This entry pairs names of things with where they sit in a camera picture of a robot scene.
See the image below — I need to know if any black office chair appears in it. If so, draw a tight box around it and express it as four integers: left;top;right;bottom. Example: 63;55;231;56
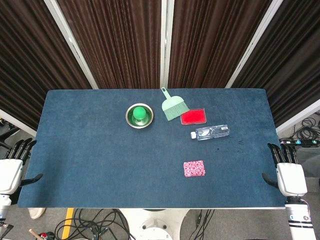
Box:
0;126;20;149

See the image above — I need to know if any beige shoe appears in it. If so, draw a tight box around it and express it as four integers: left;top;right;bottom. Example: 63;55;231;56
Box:
27;207;47;221

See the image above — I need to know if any black floor cable bundle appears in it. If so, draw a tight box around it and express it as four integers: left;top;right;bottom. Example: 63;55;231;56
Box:
53;208;138;240
291;116;320;141

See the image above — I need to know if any blue felt table mat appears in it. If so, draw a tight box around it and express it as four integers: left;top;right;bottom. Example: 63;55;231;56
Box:
17;88;287;209

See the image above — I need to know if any left black-white robot hand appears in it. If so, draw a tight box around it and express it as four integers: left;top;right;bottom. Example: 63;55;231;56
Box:
0;138;43;195

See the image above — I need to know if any mint green hand brush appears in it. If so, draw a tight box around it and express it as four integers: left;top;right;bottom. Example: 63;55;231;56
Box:
160;86;190;122

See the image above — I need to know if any wooden stick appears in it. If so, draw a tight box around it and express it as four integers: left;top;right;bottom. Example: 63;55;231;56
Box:
28;228;41;240

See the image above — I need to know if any red pad in clear case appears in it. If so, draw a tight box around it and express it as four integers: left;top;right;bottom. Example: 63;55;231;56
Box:
180;107;208;126

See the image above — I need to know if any white screen frame rail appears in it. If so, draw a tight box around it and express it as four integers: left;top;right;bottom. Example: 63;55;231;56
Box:
275;99;320;135
0;109;37;137

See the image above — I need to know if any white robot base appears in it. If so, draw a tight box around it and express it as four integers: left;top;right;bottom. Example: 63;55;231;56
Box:
116;207;191;240

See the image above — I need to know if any clear plastic water bottle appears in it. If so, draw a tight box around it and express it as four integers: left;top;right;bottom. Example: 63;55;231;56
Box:
190;124;230;141

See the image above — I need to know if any green round plastic toy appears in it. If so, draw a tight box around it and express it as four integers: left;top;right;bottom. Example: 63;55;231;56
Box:
132;106;148;125

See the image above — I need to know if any right black-white robot hand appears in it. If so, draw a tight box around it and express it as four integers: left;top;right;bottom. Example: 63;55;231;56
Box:
261;142;308;197

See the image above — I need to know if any black cable with inline box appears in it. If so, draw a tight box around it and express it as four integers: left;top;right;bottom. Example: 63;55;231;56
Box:
186;209;216;240

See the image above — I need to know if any brown pleated screen panel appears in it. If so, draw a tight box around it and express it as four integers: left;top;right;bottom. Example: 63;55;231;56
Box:
0;0;94;131
56;0;162;90
232;0;320;127
167;0;273;89

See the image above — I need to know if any pink patterned block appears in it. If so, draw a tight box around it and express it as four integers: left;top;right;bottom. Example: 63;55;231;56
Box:
183;160;206;179

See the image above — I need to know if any white screen frame post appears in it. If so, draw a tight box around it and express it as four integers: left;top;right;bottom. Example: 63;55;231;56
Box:
159;0;175;89
43;0;99;90
224;0;285;89

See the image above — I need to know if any stainless steel bowl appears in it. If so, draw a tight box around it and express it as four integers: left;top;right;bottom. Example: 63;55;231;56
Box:
125;103;155;129

